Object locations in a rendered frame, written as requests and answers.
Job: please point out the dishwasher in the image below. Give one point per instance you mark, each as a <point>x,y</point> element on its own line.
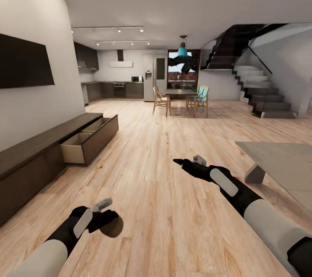
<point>85,94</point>

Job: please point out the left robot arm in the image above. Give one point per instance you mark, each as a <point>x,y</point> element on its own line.
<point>49,258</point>

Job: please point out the breakfast table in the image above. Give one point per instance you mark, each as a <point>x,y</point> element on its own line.
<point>186,92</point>

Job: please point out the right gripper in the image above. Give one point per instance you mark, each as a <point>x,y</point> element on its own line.
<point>189,166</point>

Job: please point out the wall mounted tv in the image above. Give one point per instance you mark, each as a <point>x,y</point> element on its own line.
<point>23,63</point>

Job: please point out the pillar candle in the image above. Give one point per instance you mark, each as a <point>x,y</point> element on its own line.
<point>114,228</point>

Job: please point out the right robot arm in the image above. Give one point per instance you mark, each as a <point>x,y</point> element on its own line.
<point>290,243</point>

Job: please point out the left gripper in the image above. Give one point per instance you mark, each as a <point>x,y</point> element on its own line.
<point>104,219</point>

